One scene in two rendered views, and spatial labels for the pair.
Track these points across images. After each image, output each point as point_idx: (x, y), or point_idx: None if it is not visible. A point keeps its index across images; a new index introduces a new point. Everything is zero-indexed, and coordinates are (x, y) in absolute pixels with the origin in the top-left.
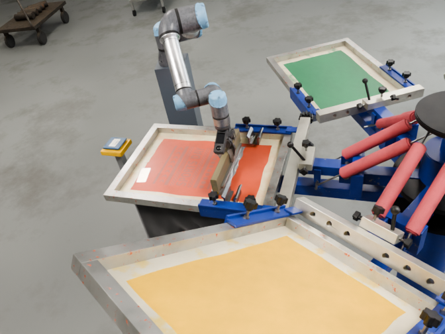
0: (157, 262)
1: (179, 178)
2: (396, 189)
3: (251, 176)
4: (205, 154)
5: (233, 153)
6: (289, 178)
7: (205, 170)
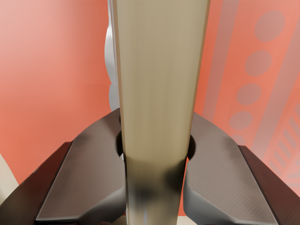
0: None
1: None
2: None
3: (2, 38)
4: (277, 165)
5: (60, 160)
6: None
7: (280, 59)
